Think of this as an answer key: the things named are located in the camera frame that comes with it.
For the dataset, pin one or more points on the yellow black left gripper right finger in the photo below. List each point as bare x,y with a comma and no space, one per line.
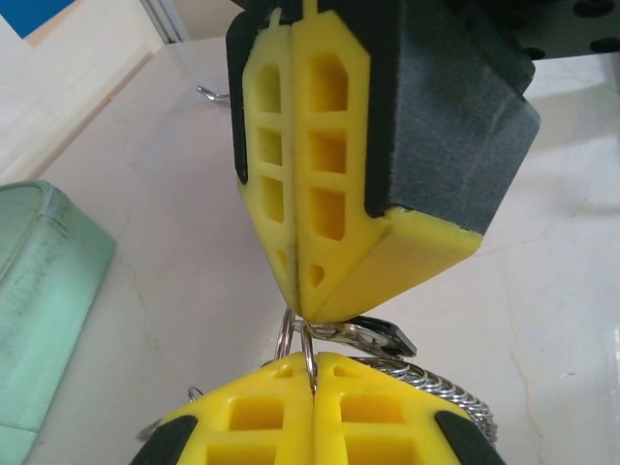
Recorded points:
387,426

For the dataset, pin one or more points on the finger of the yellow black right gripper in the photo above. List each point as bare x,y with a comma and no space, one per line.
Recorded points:
252,145
387,145

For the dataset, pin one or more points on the aluminium frame post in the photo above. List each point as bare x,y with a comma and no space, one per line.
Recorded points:
167,19

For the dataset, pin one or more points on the metal key organizer with rings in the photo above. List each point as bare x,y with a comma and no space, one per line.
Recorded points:
450,397

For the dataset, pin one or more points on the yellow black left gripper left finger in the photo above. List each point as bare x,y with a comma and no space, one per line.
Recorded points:
252,426

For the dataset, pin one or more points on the mint green zip case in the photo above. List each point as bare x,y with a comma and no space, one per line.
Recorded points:
43,290

